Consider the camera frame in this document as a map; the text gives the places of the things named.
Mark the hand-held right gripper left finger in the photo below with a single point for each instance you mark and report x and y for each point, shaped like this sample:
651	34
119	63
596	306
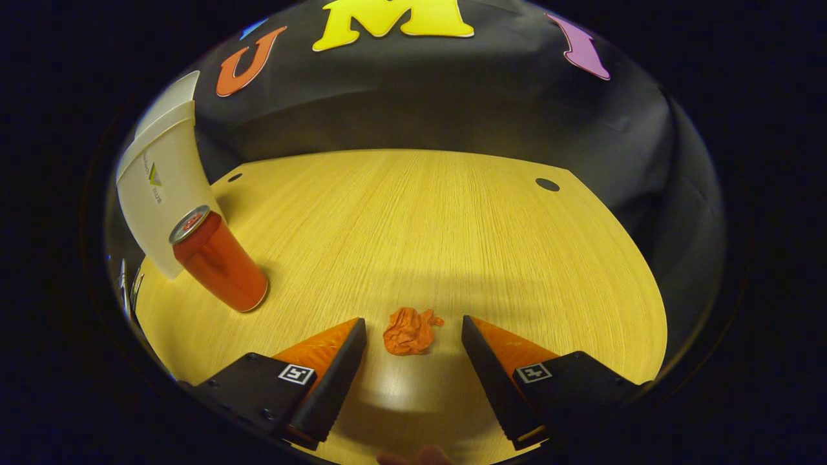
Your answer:
333	387

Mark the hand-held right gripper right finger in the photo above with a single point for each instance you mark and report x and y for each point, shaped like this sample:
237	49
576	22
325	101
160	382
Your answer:
494	387

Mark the orange paper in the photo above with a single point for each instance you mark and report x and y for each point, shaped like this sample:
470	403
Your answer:
410	332

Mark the red pop can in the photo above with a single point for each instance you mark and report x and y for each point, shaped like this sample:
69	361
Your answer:
219	265

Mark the white desktop garbage bin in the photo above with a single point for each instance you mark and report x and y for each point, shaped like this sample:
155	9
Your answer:
165	181

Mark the wooden desktop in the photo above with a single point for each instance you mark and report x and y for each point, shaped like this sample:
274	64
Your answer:
420	226

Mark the black backdrop cloth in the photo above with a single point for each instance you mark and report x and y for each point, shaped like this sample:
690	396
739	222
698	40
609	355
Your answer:
452	97

